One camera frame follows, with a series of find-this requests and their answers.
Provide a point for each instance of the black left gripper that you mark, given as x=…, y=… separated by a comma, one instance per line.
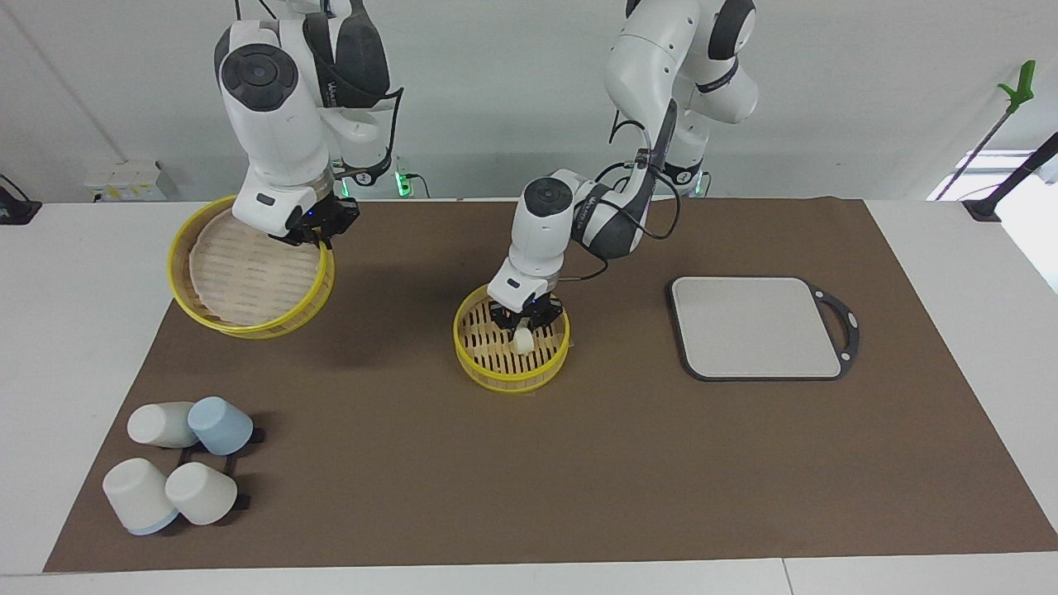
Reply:
x=550, y=307

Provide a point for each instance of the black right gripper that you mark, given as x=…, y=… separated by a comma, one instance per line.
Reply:
x=318, y=219

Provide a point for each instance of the white steamed bun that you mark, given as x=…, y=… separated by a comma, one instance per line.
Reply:
x=522, y=340

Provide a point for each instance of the white steamer liner cloth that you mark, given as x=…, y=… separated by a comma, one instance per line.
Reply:
x=248, y=281

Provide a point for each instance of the yellow bamboo steamer tier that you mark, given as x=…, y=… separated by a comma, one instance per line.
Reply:
x=186, y=289

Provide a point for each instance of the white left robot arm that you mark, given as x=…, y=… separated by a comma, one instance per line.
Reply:
x=661, y=66

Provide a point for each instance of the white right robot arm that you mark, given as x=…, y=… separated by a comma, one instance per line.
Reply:
x=281, y=124

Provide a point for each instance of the yellow bamboo steamer base basket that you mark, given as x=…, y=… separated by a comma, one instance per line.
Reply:
x=496, y=376

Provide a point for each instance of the light blue plastic cup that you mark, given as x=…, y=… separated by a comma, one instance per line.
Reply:
x=221, y=426

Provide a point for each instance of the brown table mat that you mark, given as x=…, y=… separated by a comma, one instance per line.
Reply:
x=372, y=479

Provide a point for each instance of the white cutting board grey rim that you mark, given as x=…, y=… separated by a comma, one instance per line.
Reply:
x=744, y=330

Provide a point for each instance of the black cup rack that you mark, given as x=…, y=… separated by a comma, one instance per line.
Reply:
x=216, y=461

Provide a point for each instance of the white plastic cup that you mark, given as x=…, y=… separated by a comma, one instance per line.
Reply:
x=201, y=493
x=157, y=424

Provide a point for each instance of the black table clamp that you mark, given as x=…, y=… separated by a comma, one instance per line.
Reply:
x=16, y=211

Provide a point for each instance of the white cup with blue rim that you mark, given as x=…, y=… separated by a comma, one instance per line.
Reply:
x=136, y=494

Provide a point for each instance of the green tipped pole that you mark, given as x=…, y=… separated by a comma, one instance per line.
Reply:
x=1018, y=87

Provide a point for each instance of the white wall socket box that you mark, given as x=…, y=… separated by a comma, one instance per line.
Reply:
x=124, y=180

